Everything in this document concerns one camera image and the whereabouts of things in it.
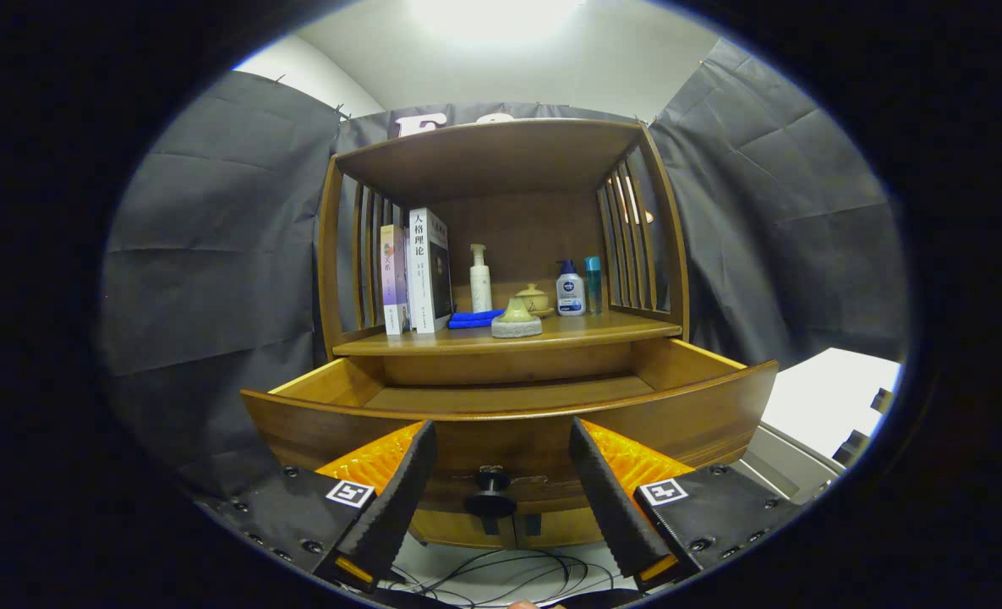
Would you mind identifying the wooden drawer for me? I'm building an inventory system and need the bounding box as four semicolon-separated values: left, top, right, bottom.
240;338;779;515

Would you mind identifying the brown wooden cabinet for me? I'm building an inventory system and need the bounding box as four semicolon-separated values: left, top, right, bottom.
317;118;692;551

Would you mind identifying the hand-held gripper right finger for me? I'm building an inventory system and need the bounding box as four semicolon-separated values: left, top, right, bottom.
568;417;806;593

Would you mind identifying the black drawer knob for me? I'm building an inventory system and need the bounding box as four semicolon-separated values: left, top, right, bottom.
464;468;518;518

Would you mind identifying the wooden countertop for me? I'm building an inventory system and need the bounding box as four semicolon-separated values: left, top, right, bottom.
331;309;683;357

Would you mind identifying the white lotion bottle blue cap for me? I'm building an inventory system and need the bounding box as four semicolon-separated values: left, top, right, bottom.
556;260;587;317

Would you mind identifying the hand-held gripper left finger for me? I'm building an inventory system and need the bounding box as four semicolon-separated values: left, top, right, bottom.
196;420;439;593

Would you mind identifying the white pump bottle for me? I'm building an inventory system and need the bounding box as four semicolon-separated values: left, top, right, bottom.
469;244;494;314

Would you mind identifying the yellow lidded teacup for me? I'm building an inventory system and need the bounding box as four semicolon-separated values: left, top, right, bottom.
516;283;555;318

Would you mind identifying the white grey side cabinet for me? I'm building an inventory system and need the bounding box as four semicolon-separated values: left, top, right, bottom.
729;347;903;508

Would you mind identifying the white book with portrait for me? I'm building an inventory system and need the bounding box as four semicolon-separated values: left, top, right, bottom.
407;207;454;334

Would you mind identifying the purple book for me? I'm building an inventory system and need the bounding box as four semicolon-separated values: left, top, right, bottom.
380;223;411;336

